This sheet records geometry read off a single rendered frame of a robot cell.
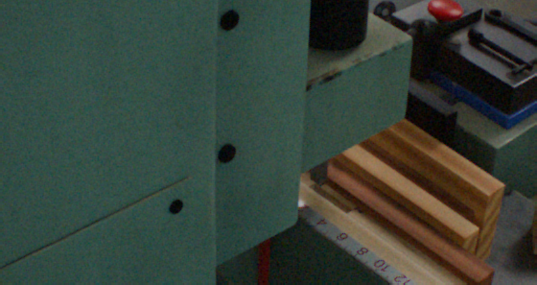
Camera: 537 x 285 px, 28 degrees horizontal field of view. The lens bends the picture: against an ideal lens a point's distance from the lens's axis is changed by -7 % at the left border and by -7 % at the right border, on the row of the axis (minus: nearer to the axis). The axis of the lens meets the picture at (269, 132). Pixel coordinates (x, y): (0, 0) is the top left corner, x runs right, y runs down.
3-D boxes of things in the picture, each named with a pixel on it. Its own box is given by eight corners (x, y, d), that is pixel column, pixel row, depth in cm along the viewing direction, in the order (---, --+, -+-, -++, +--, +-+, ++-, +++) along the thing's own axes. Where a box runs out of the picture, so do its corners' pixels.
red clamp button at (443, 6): (469, 17, 90) (470, 7, 89) (446, 27, 88) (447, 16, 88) (442, 2, 92) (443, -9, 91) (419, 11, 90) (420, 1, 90)
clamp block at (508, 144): (573, 174, 97) (594, 92, 92) (483, 238, 90) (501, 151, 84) (458, 101, 106) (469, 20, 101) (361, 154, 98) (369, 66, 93)
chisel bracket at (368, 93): (405, 136, 81) (415, 35, 76) (255, 218, 74) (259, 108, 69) (335, 90, 86) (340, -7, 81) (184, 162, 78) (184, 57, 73)
